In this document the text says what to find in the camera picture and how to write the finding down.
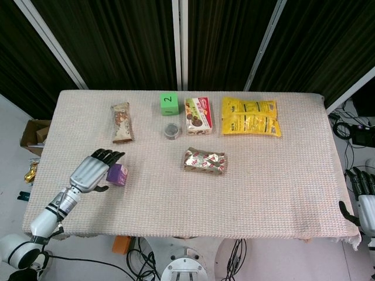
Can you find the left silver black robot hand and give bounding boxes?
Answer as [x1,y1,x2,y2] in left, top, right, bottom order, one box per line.
[69,148,126,194]

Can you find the gold foil wrapper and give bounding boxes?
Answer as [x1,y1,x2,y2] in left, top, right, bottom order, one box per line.
[24,161,39,184]

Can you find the green numbered foam cube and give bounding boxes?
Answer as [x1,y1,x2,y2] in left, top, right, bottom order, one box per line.
[159,92,179,116]

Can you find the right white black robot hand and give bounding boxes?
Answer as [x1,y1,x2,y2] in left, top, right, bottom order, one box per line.
[338,167,375,244]

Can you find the orange box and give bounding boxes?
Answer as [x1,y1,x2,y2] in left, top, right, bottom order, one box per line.
[112,235,131,255]

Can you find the small purple box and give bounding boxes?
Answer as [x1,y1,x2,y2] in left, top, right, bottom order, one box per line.
[105,163,129,187]

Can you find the beige woven tablecloth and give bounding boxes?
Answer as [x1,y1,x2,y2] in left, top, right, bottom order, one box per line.
[22,90,362,251]

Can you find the small clear round jar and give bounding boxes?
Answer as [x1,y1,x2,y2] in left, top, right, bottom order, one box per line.
[163,122,180,141]

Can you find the round silver robot base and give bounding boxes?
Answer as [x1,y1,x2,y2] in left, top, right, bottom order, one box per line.
[160,247,210,281]

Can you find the green red cookie box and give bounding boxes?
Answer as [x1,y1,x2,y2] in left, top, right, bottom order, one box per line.
[184,97,213,136]

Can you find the brown cardboard box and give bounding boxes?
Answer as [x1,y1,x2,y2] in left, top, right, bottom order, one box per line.
[19,119,51,156]

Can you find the black electronics with cables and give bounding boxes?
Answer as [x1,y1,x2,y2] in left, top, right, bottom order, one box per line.
[328,99,375,173]

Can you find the brown white snack bar wrapper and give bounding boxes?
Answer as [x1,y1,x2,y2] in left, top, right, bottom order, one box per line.
[110,101,135,144]

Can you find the gold red foil snack pack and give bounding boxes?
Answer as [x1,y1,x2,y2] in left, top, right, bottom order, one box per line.
[183,146,229,176]

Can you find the yellow snack bag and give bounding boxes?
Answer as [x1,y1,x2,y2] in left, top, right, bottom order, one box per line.
[221,95,282,137]

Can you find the black floor cables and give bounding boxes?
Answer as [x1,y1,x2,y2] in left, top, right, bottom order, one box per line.
[43,237,250,281]

